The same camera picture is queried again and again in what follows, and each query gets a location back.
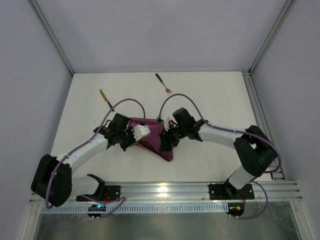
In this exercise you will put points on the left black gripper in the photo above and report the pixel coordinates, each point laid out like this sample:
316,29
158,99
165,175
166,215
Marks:
129,139

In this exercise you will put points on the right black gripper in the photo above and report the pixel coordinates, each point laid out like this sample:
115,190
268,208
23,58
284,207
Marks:
167,139

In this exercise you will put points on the purple cloth napkin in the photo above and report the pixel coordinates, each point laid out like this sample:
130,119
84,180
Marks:
152,142

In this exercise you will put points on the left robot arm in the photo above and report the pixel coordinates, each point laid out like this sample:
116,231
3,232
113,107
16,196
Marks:
53,179

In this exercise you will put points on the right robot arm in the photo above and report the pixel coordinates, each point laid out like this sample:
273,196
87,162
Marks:
252,147

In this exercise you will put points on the left black controller board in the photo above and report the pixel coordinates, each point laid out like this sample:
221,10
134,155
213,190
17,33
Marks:
96,210

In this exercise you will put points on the black controller board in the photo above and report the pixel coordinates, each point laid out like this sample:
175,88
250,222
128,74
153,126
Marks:
235,210
96,210

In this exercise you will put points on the right black controller board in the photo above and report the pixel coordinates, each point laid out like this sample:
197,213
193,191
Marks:
235,210

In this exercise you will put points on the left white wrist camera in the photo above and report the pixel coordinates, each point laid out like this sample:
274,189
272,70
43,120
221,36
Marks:
141,131

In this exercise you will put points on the gold knife black handle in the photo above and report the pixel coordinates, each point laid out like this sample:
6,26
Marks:
106,100

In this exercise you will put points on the gold fork black handle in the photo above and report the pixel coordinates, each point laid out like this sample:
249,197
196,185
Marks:
166,88

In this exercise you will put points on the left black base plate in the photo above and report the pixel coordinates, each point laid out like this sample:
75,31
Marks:
106,193

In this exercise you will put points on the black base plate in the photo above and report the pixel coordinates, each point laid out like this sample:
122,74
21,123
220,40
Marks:
106,193
222,191

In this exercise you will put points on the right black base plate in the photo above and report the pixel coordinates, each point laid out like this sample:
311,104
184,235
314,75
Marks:
222,191

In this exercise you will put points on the right side aluminium rail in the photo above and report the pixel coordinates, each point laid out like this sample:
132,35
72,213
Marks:
261,121

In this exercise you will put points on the aluminium rail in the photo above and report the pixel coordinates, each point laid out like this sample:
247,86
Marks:
196,192
261,121

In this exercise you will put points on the slotted cable duct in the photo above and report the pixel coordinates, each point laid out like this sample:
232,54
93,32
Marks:
143,208

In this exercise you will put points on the front aluminium rail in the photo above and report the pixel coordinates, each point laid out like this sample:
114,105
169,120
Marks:
196,192

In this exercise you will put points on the left corner frame post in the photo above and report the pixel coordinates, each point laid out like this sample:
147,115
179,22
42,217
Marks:
51,35

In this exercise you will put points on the corner frame post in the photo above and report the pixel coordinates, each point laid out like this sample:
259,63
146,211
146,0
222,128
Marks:
272,33
51,35

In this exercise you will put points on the right corner frame post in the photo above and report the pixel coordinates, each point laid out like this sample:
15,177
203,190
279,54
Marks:
272,33

